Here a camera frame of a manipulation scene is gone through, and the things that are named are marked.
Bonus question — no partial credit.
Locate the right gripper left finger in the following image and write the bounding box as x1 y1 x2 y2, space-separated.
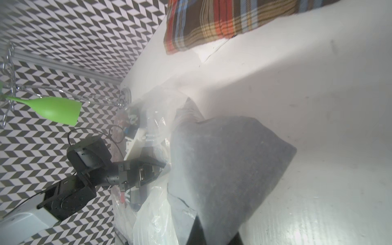
186 216 207 245

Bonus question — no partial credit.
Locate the red black printed shirt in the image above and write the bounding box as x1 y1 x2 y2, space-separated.
109 107 145 211

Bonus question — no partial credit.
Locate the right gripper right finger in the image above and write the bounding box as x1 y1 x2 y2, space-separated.
228 232 244 245

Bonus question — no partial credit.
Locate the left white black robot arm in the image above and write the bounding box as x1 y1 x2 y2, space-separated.
1 157 166 245

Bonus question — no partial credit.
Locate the dark grey garment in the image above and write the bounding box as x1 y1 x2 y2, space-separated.
167 99 297 245

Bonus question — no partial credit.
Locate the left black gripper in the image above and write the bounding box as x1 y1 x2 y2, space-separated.
91 156 166 192

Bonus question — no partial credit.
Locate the plaid flannel shirt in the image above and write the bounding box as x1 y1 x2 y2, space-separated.
163 0 334 55

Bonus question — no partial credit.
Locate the clear plastic vacuum bag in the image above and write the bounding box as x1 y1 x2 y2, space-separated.
110 86 189 245

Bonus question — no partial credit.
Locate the white shirt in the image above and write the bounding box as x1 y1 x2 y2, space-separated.
192 39 229 63

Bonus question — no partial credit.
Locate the green plastic wine glass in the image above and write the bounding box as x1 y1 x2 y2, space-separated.
1 93 82 126

